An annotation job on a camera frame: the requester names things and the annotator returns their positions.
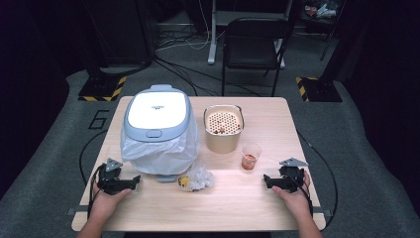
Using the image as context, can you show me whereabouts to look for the long black floor cables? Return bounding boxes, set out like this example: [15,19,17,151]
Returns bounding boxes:
[153,56,262,97]

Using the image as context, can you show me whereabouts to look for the bundle of floor cables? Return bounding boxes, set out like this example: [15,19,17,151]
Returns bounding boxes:
[153,0,212,54]

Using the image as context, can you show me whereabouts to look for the clear plastic cup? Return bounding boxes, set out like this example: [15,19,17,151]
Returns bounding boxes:
[241,142,263,172]

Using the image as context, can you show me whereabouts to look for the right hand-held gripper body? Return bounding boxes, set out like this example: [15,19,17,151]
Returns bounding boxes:
[278,157,310,193]

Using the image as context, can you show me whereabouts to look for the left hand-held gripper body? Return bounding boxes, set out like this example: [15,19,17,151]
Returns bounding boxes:
[96,158,132,196]

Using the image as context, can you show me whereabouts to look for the person's left hand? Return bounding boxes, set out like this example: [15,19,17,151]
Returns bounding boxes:
[88,182,133,222]

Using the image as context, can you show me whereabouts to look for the right hand-held gripper cable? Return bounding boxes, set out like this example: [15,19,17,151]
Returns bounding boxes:
[290,170,315,217]

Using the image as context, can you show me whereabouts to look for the black floor cable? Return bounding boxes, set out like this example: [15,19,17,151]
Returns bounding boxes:
[78,129,110,186]
[296,130,339,230]

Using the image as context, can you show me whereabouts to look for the grey table bracket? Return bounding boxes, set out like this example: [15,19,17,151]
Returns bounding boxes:
[311,207,333,218]
[65,205,90,216]

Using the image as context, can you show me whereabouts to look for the beige strainer container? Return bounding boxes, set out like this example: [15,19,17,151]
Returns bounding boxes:
[203,104,246,155]

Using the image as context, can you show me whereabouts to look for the black striped stand base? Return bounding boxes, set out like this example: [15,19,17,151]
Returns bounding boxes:
[295,76,344,103]
[77,70,128,102]

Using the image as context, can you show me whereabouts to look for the black cabinet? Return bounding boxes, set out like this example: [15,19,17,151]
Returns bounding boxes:
[82,0,157,68]

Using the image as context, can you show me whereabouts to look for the grey white pedal trash can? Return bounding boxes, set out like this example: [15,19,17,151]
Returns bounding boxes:
[122,83,199,183]

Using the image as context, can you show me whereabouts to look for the person's right hand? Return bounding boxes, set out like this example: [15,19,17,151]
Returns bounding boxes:
[271,171,314,221]

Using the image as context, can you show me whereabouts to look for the pile of clutter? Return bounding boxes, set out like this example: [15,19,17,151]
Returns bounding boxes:
[301,0,345,21]

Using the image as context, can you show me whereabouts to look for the left hand-held gripper cable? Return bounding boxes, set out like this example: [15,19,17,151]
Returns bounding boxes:
[86,164,105,219]

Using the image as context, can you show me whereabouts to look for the black folding chair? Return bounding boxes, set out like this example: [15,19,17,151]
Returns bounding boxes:
[221,17,293,97]

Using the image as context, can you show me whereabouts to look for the clear plastic wrap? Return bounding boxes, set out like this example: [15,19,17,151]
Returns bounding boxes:
[179,162,216,192]

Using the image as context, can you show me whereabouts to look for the white plastic trash bag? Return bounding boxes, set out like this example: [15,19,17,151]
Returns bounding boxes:
[120,118,201,177]

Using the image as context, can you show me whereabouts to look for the hand-held gripper cable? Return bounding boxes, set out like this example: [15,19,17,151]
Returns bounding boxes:
[86,164,105,219]
[290,170,315,217]

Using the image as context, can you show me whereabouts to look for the white desk frame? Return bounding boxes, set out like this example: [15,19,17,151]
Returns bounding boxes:
[207,0,293,69]

